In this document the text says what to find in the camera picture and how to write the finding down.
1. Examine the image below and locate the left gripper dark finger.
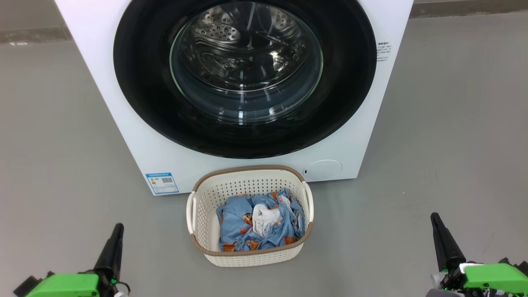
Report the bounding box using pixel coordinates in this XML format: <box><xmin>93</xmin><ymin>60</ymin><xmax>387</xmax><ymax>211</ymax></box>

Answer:
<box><xmin>94</xmin><ymin>223</ymin><xmax>125</xmax><ymax>285</ymax></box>

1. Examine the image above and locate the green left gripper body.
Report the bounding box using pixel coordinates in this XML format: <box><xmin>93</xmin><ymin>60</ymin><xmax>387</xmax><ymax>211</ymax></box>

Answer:
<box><xmin>12</xmin><ymin>270</ymin><xmax>131</xmax><ymax>297</ymax></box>

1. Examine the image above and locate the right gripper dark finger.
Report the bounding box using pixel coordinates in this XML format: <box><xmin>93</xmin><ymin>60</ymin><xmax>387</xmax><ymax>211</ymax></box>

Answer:
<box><xmin>430</xmin><ymin>212</ymin><xmax>467</xmax><ymax>273</ymax></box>

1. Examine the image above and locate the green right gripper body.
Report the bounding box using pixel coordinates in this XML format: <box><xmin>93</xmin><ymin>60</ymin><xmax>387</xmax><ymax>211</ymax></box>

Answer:
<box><xmin>427</xmin><ymin>259</ymin><xmax>528</xmax><ymax>297</ymax></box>

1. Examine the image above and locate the black round glass washer door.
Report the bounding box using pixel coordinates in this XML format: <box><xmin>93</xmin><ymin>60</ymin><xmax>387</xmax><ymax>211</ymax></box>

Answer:
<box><xmin>113</xmin><ymin>0</ymin><xmax>377</xmax><ymax>159</ymax></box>

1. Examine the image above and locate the white front-load washing machine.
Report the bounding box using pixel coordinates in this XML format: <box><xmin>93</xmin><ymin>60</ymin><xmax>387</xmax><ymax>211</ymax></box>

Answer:
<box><xmin>55</xmin><ymin>0</ymin><xmax>414</xmax><ymax>196</ymax></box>

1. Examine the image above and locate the stainless steel washing machine drum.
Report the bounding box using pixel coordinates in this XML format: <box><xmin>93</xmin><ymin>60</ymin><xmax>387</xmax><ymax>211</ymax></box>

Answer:
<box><xmin>177</xmin><ymin>2</ymin><xmax>314</xmax><ymax>95</ymax></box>

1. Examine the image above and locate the blue energy label sticker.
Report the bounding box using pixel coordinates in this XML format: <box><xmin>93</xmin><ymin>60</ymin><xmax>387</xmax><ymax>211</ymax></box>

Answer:
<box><xmin>145</xmin><ymin>172</ymin><xmax>179</xmax><ymax>195</ymax></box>

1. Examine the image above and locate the round white filter cover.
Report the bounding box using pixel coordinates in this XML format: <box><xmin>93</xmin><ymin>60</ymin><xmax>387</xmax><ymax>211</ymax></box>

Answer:
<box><xmin>303</xmin><ymin>160</ymin><xmax>343</xmax><ymax>181</ymax></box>

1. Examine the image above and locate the cream perforated basket brown rim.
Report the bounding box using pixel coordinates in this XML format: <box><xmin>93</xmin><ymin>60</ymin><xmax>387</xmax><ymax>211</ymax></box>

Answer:
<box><xmin>186</xmin><ymin>165</ymin><xmax>314</xmax><ymax>268</ymax></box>

